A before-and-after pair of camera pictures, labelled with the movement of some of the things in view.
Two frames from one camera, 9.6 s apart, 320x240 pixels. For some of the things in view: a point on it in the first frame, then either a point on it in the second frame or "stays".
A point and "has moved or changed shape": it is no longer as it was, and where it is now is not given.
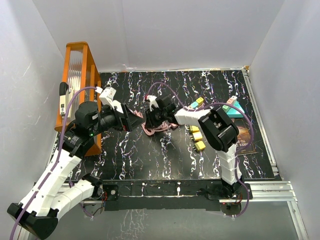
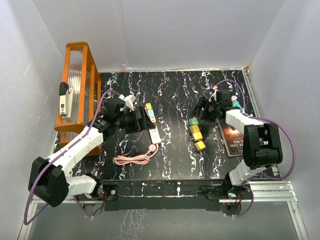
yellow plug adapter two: (197, 136) stays
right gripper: (150, 121) -> (204, 103)
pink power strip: (174, 125) -> (155, 135)
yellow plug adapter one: (193, 129) stays
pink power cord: (151, 131) -> (138, 159)
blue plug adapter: (194, 104) has moved or changed shape
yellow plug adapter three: (200, 145) stays
